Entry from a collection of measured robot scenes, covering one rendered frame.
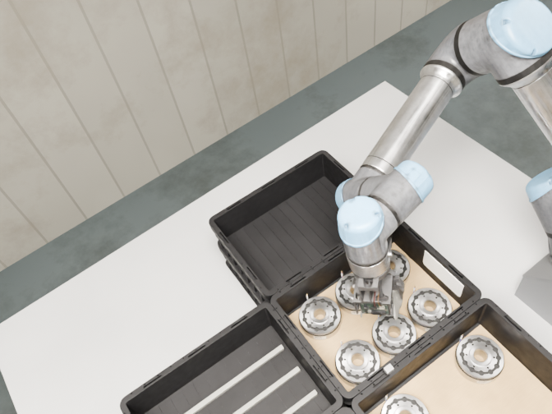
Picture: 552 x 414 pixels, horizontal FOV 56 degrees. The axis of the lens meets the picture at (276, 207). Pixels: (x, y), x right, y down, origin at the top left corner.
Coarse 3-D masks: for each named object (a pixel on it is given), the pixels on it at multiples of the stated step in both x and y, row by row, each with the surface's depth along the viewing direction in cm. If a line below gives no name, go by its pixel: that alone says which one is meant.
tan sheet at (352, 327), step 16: (416, 272) 134; (416, 288) 132; (352, 320) 129; (368, 320) 128; (304, 336) 128; (336, 336) 127; (352, 336) 126; (368, 336) 126; (416, 336) 124; (320, 352) 125; (336, 352) 124
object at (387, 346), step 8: (376, 320) 124; (384, 320) 124; (392, 320) 124; (400, 320) 124; (408, 320) 123; (376, 328) 123; (408, 328) 123; (376, 336) 122; (408, 336) 121; (376, 344) 121; (384, 344) 121; (392, 344) 120; (400, 344) 120; (408, 344) 120; (392, 352) 119
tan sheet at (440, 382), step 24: (480, 360) 119; (504, 360) 118; (408, 384) 118; (432, 384) 117; (456, 384) 116; (480, 384) 116; (504, 384) 115; (528, 384) 114; (432, 408) 114; (456, 408) 113; (480, 408) 113; (504, 408) 112; (528, 408) 112
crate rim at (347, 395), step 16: (416, 240) 129; (336, 256) 129; (288, 288) 125; (272, 304) 123; (464, 304) 117; (288, 320) 122; (448, 320) 115; (400, 352) 112; (320, 368) 113; (336, 384) 110; (368, 384) 109
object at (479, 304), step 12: (480, 300) 117; (468, 312) 116; (504, 312) 115; (456, 324) 114; (516, 324) 113; (432, 336) 113; (528, 336) 111; (420, 348) 112; (540, 348) 109; (408, 360) 111; (396, 372) 110; (372, 384) 109; (360, 396) 108; (360, 408) 106
